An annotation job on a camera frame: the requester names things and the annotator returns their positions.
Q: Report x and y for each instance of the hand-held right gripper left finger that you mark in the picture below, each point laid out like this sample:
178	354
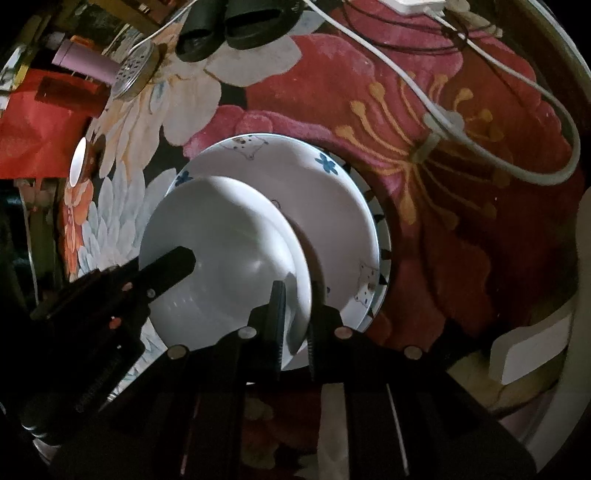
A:
279	323

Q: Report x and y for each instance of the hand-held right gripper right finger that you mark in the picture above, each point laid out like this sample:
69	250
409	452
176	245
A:
315	327

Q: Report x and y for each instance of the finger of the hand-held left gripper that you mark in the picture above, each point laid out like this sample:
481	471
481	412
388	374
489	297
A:
171	267
83	290

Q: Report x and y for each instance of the plain white bowl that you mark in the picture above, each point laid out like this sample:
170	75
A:
221	230

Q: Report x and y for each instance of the white bear print plate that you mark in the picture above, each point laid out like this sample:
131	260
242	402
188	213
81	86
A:
323	217

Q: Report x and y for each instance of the white plate black patterned rim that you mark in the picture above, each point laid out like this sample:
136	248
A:
386	230

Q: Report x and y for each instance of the floral rug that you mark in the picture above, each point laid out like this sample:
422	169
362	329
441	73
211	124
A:
461	277

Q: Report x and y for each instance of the red cloth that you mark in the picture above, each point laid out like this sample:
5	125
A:
37	134

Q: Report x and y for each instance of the perforated metal lid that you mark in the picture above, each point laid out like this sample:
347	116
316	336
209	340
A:
134	71

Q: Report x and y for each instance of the white foam block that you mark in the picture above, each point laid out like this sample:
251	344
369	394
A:
531	350

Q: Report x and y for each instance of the pink bottle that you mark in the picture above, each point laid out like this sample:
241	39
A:
83	60

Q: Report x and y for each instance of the white power adapter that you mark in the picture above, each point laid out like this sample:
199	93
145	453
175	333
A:
415	5

